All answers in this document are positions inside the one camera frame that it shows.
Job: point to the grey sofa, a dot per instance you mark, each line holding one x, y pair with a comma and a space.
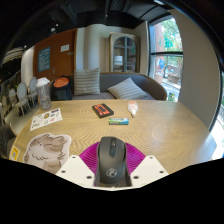
150, 85

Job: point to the black box with orange print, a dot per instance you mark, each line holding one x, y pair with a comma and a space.
102, 110

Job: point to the white sticker sheet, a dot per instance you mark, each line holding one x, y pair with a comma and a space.
46, 119

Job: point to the glass-door wooden cabinet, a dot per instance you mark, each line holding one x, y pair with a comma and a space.
124, 53

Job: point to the black bag with orange top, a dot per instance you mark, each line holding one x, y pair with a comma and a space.
61, 88

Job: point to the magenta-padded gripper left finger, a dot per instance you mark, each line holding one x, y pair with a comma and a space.
75, 166

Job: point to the teal tissue packet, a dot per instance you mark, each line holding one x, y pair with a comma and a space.
118, 121

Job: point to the upright striped cushion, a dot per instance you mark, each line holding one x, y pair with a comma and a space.
87, 81

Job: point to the white door sign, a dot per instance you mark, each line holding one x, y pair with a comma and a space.
65, 48

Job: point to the black computer mouse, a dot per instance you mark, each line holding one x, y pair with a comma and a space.
111, 160

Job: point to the large black-framed window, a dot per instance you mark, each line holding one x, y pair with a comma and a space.
166, 60

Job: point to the flat-lying striped cushion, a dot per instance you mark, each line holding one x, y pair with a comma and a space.
126, 89

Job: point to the brown wooden door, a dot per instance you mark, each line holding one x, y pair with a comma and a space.
61, 61

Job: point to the blue wall poster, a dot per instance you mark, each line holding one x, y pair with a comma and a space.
44, 59

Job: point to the group of pale round-back chairs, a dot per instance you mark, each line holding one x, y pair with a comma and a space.
23, 95

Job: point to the cat-shaped mouse pad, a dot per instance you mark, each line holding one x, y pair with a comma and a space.
46, 150

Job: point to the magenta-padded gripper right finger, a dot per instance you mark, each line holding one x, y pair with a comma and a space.
150, 168

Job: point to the clear plastic lidded cup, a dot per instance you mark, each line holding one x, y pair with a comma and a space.
44, 95

